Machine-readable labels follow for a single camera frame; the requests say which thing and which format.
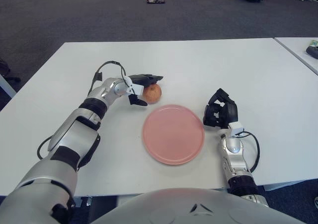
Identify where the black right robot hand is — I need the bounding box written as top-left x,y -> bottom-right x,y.
202,88 -> 238,130

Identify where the grey handheld controller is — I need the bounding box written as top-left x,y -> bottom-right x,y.
305,46 -> 318,60

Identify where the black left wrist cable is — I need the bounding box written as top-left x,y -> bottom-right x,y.
88,61 -> 127,95

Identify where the grey robot torso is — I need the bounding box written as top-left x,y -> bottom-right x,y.
91,187 -> 301,224

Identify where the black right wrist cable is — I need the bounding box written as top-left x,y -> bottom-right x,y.
238,131 -> 261,172

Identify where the red yellow apple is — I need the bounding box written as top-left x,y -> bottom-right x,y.
142,83 -> 162,103

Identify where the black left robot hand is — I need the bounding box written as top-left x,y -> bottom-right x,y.
128,74 -> 164,107

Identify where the black office chair base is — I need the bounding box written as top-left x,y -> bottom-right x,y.
0,57 -> 22,83

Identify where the pink round plate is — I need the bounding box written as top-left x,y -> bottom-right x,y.
142,104 -> 206,165

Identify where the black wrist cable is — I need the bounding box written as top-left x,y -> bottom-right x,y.
238,131 -> 261,172
88,61 -> 127,95

